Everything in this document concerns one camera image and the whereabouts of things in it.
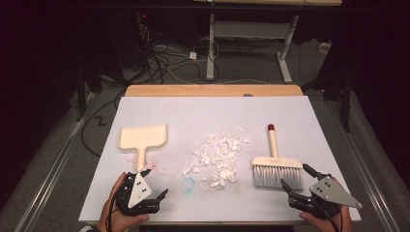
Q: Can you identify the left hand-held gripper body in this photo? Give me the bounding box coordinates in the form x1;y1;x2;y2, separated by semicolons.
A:
115;172;161;217

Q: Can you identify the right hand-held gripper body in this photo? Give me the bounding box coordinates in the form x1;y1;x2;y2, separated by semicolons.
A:
288;174;363;220

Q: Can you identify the wooden brush with red tip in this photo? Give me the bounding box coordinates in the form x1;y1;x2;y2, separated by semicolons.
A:
250;123;304;190

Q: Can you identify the pile of white paper scraps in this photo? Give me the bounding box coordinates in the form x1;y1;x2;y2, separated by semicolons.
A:
180;126;251;191

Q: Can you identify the person's right hand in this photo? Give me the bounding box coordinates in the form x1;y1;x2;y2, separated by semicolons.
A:
299;205;354;232

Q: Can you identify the person's left hand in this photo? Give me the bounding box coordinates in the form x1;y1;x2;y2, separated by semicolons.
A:
97;172;151;232

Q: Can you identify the black metal stand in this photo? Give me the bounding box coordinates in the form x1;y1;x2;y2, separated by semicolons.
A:
75;61;98;122
303;64;353;133

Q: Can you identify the wooden table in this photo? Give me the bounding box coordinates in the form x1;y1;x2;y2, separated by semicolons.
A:
86;84;323;226

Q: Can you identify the white table cover sheet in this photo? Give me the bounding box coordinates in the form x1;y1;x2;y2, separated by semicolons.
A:
77;95;362;223

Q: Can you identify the beige desk top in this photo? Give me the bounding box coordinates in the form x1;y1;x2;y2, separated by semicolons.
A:
192;0;342;7

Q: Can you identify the right hand-held gripper cable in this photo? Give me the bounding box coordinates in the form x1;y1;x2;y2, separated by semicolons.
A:
317;201;341;232

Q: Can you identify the hand-held gripper cable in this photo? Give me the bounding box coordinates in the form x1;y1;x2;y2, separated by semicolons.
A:
317;201;341;232
106;192;120;232

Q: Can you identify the left hand-held gripper cable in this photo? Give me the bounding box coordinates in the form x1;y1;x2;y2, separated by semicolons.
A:
106;192;120;232

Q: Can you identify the aluminium floor rail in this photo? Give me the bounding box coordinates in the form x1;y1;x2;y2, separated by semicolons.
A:
14;93;98;232
322;96;401;232

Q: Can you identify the black floor cable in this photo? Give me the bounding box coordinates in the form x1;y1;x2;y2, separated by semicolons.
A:
80;91;127;159

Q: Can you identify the bundle of floor cables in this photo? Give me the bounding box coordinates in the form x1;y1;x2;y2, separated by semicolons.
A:
134;22;221;85

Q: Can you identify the white desk frame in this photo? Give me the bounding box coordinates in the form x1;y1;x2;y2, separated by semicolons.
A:
206;13;299;84

